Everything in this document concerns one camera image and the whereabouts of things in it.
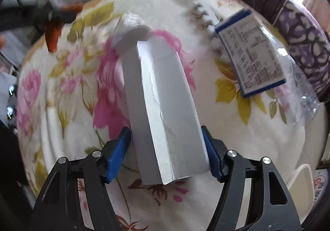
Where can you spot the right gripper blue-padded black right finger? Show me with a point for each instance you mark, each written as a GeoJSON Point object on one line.
{"type": "Point", "coordinates": [271, 206]}

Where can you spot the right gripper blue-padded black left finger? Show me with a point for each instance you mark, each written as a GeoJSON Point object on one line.
{"type": "Point", "coordinates": [57, 206]}

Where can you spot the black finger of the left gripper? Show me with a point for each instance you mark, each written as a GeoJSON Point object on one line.
{"type": "Point", "coordinates": [45, 15]}

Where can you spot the orange carrot-shaped scrap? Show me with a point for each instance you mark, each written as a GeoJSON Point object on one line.
{"type": "Point", "coordinates": [54, 27]}

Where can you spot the white cardboard box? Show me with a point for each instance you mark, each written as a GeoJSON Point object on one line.
{"type": "Point", "coordinates": [166, 131]}

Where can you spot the white plastic trash bin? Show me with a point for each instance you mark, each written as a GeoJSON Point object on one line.
{"type": "Point", "coordinates": [301, 188]}

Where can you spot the crumpled white tissue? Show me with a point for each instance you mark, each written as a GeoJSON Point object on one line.
{"type": "Point", "coordinates": [127, 23]}

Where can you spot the clear plastic bag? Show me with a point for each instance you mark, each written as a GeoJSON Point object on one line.
{"type": "Point", "coordinates": [295, 100]}

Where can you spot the blue-edged white printed box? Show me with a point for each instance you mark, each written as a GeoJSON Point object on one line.
{"type": "Point", "coordinates": [251, 53]}

